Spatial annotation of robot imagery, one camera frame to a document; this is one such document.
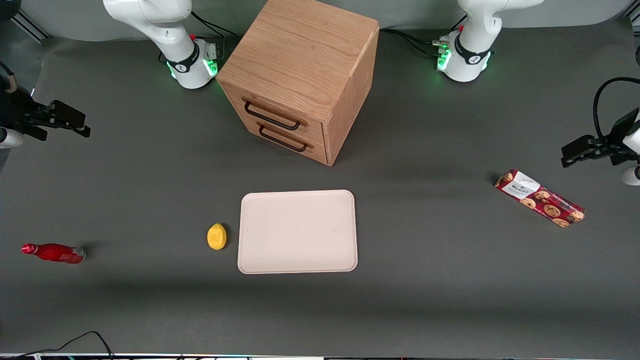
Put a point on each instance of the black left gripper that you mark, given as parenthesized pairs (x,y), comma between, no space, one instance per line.
(613,146)

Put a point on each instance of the wooden drawer cabinet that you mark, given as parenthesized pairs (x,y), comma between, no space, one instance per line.
(305,55)

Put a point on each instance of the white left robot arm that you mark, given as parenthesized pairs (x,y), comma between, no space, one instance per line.
(470,60)

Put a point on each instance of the aluminium frame rail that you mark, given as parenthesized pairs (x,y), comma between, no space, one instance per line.
(32,26)
(635,19)

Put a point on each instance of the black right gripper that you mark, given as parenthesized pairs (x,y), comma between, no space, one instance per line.
(19,113)

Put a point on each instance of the beige plastic tray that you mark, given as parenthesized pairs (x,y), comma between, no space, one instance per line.
(297,232)

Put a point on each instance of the yellow lemon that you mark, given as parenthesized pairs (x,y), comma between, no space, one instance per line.
(216,236)

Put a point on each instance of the red bottle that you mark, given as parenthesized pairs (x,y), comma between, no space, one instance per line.
(55,253)

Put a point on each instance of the red cookie package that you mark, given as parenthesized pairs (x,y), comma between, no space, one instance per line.
(542,202)

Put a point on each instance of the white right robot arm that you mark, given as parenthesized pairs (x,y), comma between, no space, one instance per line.
(175,30)

